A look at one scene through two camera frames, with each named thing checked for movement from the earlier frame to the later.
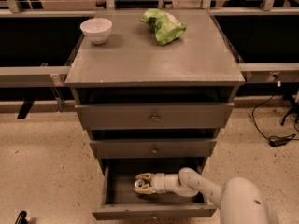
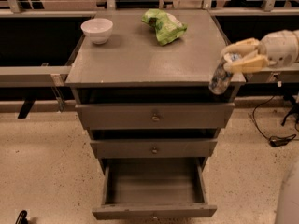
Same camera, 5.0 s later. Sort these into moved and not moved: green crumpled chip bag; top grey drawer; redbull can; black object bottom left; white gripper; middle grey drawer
Moved: white gripper; redbull can
Not moved: green crumpled chip bag; top grey drawer; middle grey drawer; black object bottom left
